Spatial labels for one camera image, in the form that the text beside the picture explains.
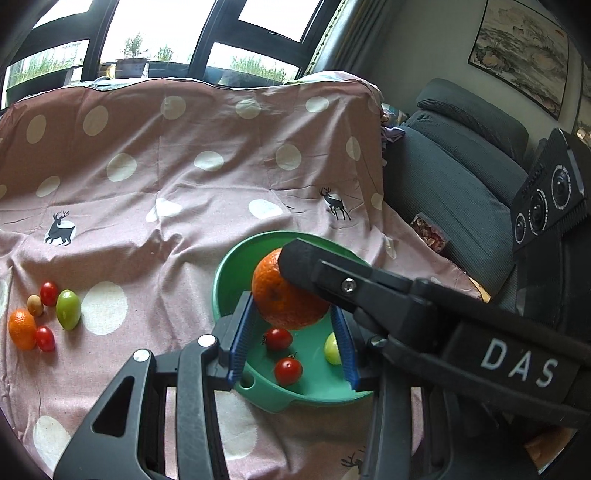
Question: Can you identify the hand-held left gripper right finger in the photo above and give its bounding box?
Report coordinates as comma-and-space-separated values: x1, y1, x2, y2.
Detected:
329, 307, 462, 480

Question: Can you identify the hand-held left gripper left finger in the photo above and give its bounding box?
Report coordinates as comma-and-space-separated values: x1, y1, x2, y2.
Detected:
53, 291, 256, 480

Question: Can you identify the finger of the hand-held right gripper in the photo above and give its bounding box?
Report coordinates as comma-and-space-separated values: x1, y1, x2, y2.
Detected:
278, 239, 417, 339

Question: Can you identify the green oval fruit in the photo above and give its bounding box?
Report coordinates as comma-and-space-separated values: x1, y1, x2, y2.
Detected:
323, 332, 342, 365
56, 289, 82, 331

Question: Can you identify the green plastic bowl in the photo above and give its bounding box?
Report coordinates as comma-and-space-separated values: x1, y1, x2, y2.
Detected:
211, 230, 377, 413

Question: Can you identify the orange mandarin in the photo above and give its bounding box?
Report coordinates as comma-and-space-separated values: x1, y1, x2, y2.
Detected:
252, 247, 331, 330
8, 309, 38, 350

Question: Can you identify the orange printed cloth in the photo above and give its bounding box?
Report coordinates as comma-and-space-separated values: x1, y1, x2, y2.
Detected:
524, 427, 583, 480

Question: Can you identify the red patterned snack packet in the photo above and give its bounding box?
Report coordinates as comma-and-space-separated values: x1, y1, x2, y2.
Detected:
410, 212, 450, 257

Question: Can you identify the purple cloth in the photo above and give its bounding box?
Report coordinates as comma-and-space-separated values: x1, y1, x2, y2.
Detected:
381, 104, 407, 158

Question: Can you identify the grey sofa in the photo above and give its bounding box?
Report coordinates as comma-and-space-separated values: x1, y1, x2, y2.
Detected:
383, 78, 532, 301

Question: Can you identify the pink polka dot blanket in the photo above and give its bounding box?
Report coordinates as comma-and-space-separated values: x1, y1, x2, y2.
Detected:
0, 69, 490, 480

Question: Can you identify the grey curtain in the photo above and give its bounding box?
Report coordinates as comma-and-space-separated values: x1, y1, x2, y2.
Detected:
302, 0, 407, 86

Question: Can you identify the framed landscape painting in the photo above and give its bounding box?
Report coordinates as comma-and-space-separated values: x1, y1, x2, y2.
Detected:
467, 0, 571, 121

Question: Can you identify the black framed window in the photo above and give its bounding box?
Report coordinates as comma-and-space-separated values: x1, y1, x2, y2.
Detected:
0, 0, 352, 104

